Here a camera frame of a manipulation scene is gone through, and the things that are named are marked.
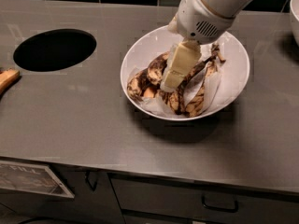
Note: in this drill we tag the grey cabinet drawer front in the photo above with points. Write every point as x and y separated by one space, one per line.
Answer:
173 199

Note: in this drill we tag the black drawer handle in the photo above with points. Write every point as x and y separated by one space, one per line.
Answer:
220 204

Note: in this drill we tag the framed fill sign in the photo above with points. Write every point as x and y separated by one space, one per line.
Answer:
33 178

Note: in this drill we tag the orange fruit in bowl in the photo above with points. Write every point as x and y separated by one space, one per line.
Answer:
149 92

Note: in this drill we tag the white paper liner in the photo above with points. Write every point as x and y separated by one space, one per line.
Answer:
192 97

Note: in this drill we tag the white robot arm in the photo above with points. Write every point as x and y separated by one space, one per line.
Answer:
205 20

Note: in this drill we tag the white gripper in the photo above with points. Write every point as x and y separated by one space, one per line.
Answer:
199 21

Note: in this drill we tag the wooden object at left edge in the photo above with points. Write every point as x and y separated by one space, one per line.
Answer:
7 78

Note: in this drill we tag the white round bowl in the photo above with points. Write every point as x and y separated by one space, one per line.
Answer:
234 72

